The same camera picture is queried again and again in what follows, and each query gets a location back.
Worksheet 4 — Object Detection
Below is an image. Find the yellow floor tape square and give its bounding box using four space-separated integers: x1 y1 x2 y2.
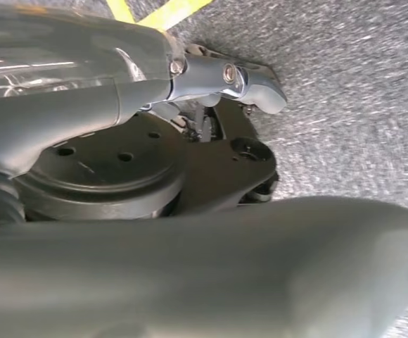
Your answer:
105 0 213 32

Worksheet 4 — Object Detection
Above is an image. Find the black robot left foot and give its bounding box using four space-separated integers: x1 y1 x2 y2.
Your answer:
14 95 278 223

